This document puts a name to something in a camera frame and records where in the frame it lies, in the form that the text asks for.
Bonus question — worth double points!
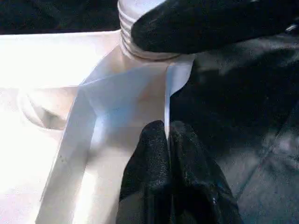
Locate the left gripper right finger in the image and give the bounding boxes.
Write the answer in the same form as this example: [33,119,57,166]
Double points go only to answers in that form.
[167,120,244,224]

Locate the white plastic table leg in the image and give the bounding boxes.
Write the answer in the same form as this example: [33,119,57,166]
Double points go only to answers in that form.
[117,0,184,62]

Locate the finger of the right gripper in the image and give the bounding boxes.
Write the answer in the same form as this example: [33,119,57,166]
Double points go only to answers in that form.
[130,0,299,55]

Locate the white plastic table top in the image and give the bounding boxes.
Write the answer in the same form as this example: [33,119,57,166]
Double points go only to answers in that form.
[0,30,197,224]

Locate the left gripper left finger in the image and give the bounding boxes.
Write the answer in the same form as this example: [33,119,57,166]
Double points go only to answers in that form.
[115,120,172,224]

